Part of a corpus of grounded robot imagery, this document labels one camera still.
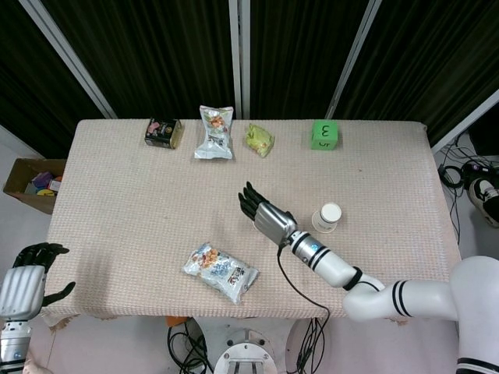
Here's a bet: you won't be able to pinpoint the small silver snack bag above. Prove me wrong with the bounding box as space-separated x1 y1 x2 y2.
193 104 235 161

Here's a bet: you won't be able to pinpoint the black floor cables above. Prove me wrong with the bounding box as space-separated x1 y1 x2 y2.
438 132 499 242

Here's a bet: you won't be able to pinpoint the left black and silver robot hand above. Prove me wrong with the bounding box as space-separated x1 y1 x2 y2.
0 242 77 321

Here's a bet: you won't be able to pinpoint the white paper cup blue band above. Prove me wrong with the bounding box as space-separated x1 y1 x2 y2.
311 201 343 234

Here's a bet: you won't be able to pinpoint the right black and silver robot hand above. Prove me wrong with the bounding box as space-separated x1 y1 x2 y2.
237 180 299 245

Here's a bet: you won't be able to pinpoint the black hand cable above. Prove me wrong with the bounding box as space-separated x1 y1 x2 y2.
276 242 332 374

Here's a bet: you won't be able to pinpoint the brown cardboard box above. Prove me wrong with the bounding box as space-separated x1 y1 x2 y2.
2 157 67 215

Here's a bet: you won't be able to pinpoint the black and gold tin can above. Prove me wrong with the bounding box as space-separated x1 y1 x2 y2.
143 118 183 150

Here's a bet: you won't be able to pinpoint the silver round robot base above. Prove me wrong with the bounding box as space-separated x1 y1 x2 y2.
212 329 276 374

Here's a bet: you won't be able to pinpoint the white metal frame post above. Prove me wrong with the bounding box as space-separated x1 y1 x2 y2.
325 0 383 120
19 0 118 120
430 89 499 153
228 0 251 120

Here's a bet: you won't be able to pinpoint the black and white shoe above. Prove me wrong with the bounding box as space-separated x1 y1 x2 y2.
467 173 499 229

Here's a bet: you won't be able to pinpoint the green foam number cube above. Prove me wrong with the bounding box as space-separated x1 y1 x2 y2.
310 119 339 150

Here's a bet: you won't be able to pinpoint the beige waffle tablecloth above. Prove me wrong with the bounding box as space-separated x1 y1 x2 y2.
41 118 463 324

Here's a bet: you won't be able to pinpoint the black cables under table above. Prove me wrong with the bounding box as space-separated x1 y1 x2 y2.
167 317 214 374

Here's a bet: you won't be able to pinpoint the large silver snack bag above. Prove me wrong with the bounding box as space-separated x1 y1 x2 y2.
181 242 260 305

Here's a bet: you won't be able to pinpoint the black curtain panel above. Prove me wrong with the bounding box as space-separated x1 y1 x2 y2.
249 0 370 120
41 0 237 120
337 0 499 146
0 0 107 159

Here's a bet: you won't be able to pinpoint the green snack packet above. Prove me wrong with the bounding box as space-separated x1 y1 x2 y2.
244 123 275 159

